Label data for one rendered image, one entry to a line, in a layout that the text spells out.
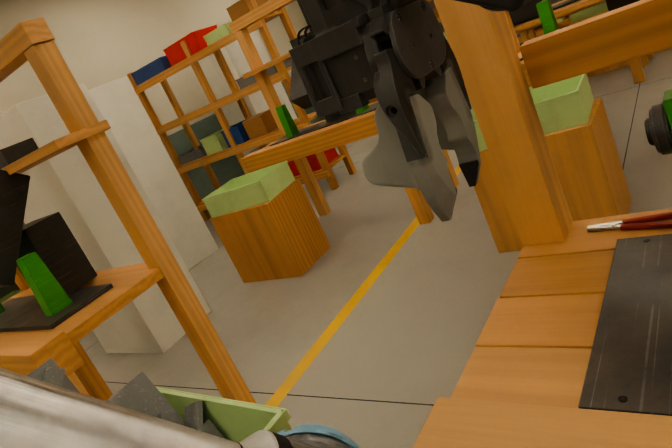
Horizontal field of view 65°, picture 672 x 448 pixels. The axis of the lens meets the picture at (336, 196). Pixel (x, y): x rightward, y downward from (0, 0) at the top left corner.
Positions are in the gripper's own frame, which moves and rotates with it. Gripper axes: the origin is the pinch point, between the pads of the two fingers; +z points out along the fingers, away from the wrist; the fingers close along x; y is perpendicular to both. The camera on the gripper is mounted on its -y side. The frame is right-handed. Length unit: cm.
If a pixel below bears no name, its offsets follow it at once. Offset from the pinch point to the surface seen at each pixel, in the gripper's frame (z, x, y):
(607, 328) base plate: 39, -35, 4
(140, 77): -79, -406, 573
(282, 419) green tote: 34, -6, 45
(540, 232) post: 38, -65, 21
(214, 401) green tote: 33, -8, 63
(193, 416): 35, -5, 67
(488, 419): 39.3, -15.4, 16.7
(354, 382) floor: 129, -114, 145
